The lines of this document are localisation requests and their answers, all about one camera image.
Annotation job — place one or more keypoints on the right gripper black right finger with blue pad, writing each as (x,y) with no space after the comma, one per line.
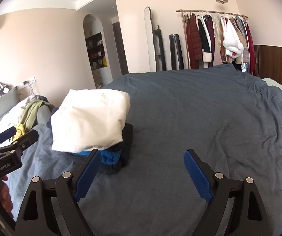
(248,215)

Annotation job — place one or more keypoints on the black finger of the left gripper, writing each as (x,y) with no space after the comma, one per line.
(21,143)

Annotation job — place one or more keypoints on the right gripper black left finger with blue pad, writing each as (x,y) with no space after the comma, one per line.
(37,216)

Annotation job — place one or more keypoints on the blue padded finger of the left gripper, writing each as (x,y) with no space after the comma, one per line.
(4,133)

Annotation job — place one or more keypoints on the cream white pants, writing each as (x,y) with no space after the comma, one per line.
(89,119)

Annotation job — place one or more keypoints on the person's left hand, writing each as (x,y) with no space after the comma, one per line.
(5,196)

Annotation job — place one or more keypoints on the grey sofa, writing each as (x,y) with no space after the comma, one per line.
(11,109)

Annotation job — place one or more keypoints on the olive green garment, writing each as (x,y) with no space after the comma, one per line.
(30,113)

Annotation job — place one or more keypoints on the dark navy folded garment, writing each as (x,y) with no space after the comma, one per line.
(83,153)

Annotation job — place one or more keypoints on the bright blue folded garment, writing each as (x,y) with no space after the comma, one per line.
(110,157)

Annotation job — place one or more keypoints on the blue grey duvet cover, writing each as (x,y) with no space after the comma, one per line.
(232,120)

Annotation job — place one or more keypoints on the black folded garment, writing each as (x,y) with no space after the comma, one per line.
(127,135)

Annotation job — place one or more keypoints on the dark wooden headboard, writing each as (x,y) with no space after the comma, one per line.
(268,62)

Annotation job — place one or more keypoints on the white fluffy garment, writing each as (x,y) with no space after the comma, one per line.
(231,42)

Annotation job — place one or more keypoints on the black cylindrical tower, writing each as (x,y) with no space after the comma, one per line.
(177,61)

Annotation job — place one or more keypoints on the black coat white cuff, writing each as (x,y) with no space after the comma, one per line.
(205,40)

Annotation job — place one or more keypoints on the red hanging garment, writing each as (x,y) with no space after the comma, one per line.
(251,50)

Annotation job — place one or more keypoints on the black ladder shelf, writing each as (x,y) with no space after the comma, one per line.
(159,53)

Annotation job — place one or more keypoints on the arched wall shelf niche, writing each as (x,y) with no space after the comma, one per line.
(96,51)

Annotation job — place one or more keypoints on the wooden clothes rack rail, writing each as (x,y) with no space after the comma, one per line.
(214,12)

